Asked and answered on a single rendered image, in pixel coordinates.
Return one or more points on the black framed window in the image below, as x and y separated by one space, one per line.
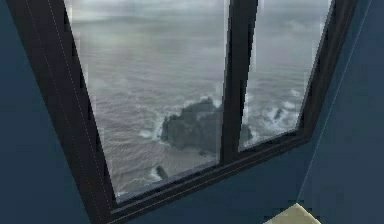
238 66

